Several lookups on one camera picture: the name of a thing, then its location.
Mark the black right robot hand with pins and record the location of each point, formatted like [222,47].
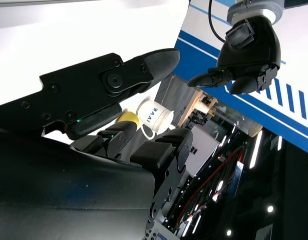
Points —
[68,190]

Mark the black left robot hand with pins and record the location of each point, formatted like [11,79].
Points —
[254,50]

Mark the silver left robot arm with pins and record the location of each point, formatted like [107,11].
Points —
[256,7]

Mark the yellow-green apple with stem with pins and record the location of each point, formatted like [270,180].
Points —
[130,117]

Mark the white box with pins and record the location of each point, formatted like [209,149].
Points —
[203,147]

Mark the white lidded mug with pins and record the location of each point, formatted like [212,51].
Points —
[156,115]

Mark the wooden frame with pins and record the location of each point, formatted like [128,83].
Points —
[201,102]

